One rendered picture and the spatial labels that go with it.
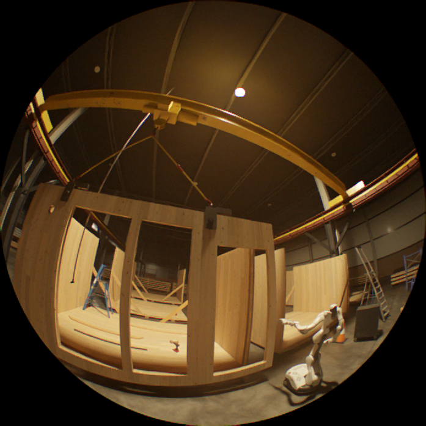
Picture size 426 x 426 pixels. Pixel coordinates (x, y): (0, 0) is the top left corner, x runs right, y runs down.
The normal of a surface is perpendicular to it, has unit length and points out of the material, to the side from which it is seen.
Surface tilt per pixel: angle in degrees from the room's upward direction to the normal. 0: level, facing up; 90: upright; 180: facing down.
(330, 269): 90
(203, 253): 90
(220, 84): 180
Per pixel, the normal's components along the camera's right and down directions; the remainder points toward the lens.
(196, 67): -0.07, 0.89
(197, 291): 0.33, -0.40
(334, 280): -0.94, -0.21
